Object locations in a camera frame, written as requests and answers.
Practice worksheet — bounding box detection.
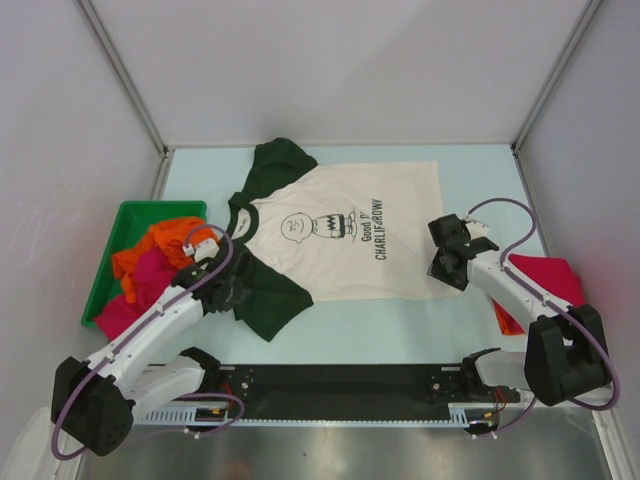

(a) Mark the white and green t-shirt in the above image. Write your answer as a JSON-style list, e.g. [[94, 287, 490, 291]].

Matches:
[[228, 138, 458, 341]]

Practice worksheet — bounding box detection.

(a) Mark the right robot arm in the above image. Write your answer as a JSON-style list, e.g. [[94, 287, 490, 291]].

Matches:
[[428, 214, 619, 406]]

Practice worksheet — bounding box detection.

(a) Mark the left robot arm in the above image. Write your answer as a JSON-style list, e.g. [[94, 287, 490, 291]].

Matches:
[[51, 246, 250, 460]]

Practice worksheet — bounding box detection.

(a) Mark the orange t-shirt in bin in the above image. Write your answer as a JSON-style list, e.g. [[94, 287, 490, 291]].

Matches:
[[111, 216, 218, 304]]

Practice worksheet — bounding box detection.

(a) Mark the pink t-shirt in bin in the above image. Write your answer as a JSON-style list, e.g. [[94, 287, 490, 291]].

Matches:
[[95, 246, 191, 341]]

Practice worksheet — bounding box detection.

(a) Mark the folded orange t-shirt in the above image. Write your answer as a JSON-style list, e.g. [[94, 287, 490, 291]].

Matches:
[[492, 301, 525, 336]]

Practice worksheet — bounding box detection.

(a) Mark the folded pink t-shirt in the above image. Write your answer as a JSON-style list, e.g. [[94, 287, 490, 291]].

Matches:
[[509, 254, 585, 306]]

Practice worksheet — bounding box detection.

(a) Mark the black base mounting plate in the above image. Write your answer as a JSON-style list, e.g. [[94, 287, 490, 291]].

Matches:
[[198, 364, 520, 409]]

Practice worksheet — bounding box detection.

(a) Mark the green plastic bin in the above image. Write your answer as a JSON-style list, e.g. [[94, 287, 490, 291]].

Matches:
[[80, 200, 207, 328]]

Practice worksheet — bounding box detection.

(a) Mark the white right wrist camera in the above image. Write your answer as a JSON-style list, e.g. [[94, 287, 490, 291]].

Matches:
[[463, 217, 489, 239]]

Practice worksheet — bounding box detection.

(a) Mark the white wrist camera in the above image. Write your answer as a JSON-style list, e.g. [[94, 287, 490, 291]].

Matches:
[[183, 238, 220, 262], [463, 217, 489, 239]]

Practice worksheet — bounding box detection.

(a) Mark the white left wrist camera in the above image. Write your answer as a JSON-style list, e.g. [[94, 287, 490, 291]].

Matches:
[[183, 238, 220, 262]]

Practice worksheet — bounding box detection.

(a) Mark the slotted cable duct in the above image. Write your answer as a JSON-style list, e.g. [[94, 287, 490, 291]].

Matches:
[[135, 401, 494, 427]]

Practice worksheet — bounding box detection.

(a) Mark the right aluminium corner post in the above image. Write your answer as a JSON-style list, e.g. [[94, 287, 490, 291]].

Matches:
[[510, 0, 606, 151]]

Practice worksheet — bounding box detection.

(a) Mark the aluminium corner post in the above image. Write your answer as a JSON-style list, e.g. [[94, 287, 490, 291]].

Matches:
[[510, 0, 606, 151], [73, 0, 169, 157]]

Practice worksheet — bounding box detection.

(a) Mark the left aluminium corner post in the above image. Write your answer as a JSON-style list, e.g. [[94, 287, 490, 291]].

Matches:
[[73, 0, 169, 157]]

